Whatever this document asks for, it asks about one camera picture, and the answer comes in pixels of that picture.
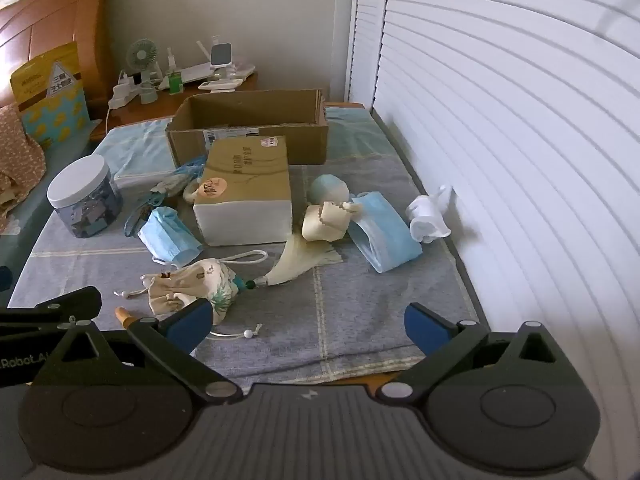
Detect teal and white sock ball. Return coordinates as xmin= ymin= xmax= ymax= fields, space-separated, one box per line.
xmin=309 ymin=174 xmax=351 ymax=207

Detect white louvered doors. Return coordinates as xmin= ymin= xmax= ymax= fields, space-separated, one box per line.
xmin=345 ymin=0 xmax=640 ymax=357

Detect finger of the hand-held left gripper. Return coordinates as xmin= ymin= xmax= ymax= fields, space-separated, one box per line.
xmin=0 ymin=286 xmax=103 ymax=331

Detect wooden headboard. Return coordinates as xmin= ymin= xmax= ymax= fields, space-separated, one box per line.
xmin=0 ymin=0 xmax=118 ymax=122

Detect yellow bag with duck print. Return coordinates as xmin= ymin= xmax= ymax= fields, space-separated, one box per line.
xmin=10 ymin=42 xmax=91 ymax=148

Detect clear jar with white lid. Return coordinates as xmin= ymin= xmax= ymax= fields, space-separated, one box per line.
xmin=46 ymin=154 xmax=125 ymax=239

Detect floral brown cloth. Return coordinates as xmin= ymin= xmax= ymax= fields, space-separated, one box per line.
xmin=0 ymin=105 xmax=48 ymax=233

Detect wooden nightstand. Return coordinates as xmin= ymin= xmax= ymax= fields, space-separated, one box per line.
xmin=90 ymin=72 xmax=259 ymax=142

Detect light blue towel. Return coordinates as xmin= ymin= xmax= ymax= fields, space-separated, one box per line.
xmin=92 ymin=115 xmax=177 ymax=191

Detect printed cream drawstring pouch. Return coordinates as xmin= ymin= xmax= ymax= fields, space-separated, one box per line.
xmin=114 ymin=257 xmax=263 ymax=339

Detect teal towel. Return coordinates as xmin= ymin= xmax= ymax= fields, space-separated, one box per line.
xmin=326 ymin=105 xmax=402 ymax=162

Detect white router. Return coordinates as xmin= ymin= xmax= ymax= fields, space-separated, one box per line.
xmin=159 ymin=35 xmax=257 ymax=88

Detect blue face mask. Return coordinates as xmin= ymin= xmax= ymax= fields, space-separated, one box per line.
xmin=346 ymin=191 xmax=423 ymax=274
xmin=137 ymin=206 xmax=203 ymax=268

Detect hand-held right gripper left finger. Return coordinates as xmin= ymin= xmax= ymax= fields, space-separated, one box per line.
xmin=30 ymin=299 xmax=246 ymax=405

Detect white plush toy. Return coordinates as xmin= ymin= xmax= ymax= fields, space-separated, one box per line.
xmin=404 ymin=185 xmax=453 ymax=244

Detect small white desk fan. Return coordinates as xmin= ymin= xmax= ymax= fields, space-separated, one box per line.
xmin=125 ymin=39 xmax=161 ymax=105

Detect cream cloth piece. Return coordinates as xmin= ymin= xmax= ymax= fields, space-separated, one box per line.
xmin=301 ymin=200 xmax=361 ymax=242

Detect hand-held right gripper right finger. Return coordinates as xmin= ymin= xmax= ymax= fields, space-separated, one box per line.
xmin=377 ymin=302 xmax=576 ymax=405

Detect cardboard box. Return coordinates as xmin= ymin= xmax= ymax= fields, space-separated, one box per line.
xmin=165 ymin=89 xmax=330 ymax=168

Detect green spray bottle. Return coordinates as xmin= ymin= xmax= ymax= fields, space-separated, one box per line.
xmin=167 ymin=47 xmax=182 ymax=95

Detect brown paper tissue pack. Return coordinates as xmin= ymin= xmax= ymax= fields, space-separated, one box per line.
xmin=192 ymin=135 xmax=293 ymax=247

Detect white power strip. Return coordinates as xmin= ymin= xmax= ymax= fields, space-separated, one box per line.
xmin=106 ymin=72 xmax=145 ymax=136

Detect clear plastic wrapper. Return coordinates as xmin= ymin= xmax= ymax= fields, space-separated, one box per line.
xmin=151 ymin=157 xmax=208 ymax=196

